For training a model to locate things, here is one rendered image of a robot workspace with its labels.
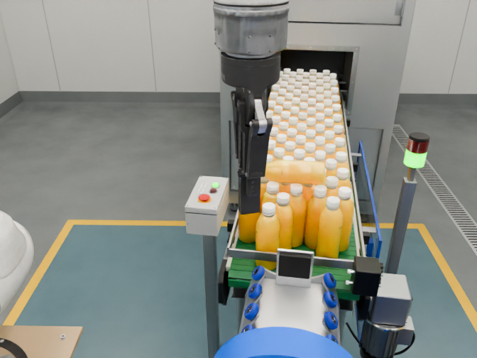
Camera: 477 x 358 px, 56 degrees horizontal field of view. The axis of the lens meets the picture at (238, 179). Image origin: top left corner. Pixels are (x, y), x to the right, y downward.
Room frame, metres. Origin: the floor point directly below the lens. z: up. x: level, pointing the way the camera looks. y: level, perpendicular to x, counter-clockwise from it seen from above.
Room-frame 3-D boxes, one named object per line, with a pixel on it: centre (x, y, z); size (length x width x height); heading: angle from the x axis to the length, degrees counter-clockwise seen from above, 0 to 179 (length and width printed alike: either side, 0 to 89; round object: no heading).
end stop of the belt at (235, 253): (1.05, -0.17, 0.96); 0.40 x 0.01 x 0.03; 81
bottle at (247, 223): (1.25, -0.04, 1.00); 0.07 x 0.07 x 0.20
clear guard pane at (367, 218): (1.56, -0.52, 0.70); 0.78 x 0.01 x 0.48; 171
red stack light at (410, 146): (1.30, -0.57, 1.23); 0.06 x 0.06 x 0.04
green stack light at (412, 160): (1.30, -0.57, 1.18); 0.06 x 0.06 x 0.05
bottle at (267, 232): (1.11, -0.09, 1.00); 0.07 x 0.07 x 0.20
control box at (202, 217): (1.22, 0.10, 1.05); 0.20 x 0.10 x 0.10; 171
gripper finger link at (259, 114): (0.53, -0.02, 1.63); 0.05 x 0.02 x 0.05; 13
